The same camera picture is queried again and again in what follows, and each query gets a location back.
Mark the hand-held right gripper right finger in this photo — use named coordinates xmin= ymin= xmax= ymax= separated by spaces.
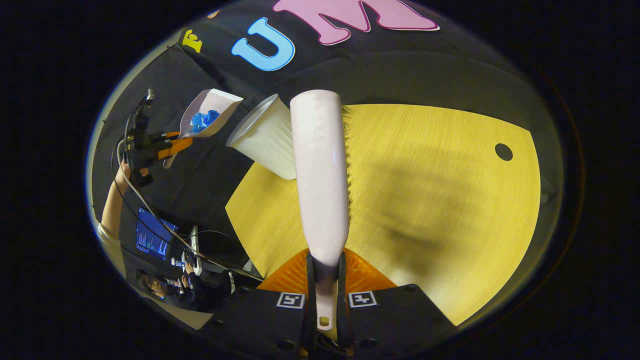
xmin=337 ymin=247 xmax=459 ymax=359

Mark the white desktop device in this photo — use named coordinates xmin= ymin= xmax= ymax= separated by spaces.
xmin=187 ymin=225 xmax=203 ymax=276

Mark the pale purple dustpan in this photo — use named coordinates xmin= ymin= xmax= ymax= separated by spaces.
xmin=162 ymin=88 xmax=244 ymax=169

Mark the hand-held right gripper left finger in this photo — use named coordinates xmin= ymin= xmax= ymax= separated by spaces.
xmin=199 ymin=247 xmax=319 ymax=360

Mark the white ribbed garbage bin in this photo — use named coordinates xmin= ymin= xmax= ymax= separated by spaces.
xmin=225 ymin=93 xmax=298 ymax=181

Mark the computer monitor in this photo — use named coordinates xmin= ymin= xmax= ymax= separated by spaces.
xmin=136 ymin=206 xmax=179 ymax=261

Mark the pale purple small broom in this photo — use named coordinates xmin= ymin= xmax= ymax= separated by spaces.
xmin=289 ymin=89 xmax=356 ymax=332

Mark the person's white shirt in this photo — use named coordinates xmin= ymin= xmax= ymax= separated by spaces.
xmin=95 ymin=222 xmax=126 ymax=281

